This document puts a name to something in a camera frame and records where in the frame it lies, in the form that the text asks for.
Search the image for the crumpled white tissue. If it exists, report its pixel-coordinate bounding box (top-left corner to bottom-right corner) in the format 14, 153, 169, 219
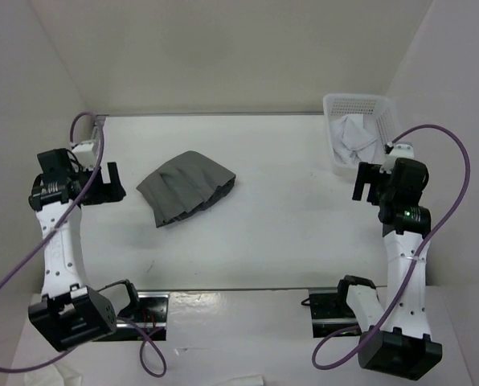
23, 363, 83, 386

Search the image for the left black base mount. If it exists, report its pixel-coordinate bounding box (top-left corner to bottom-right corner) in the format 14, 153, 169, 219
98, 291, 170, 342

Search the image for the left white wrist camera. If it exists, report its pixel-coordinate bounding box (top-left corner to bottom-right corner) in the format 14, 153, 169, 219
70, 139, 99, 170

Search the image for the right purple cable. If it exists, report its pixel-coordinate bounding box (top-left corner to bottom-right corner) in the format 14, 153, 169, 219
311, 125, 473, 370

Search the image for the white plastic basket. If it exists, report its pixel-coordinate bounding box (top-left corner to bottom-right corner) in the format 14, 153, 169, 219
323, 93, 402, 182

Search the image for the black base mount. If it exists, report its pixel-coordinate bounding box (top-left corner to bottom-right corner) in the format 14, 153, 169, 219
301, 287, 357, 339
98, 291, 170, 342

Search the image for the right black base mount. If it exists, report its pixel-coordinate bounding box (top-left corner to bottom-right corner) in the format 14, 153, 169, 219
301, 287, 357, 339

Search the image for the white cloth in basket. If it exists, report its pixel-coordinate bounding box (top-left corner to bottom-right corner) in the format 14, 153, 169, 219
330, 114, 380, 166

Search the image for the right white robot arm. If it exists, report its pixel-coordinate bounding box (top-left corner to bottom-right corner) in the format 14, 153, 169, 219
334, 158, 443, 381

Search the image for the grey pleated skirt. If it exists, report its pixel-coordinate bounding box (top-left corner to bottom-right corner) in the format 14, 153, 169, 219
137, 150, 236, 228

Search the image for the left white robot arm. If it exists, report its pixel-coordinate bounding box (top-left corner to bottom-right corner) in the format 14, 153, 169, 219
28, 141, 142, 352

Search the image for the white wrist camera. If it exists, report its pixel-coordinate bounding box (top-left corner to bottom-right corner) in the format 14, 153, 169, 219
70, 139, 99, 170
382, 142, 415, 170

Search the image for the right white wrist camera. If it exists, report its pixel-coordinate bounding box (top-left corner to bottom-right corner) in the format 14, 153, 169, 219
382, 142, 415, 170

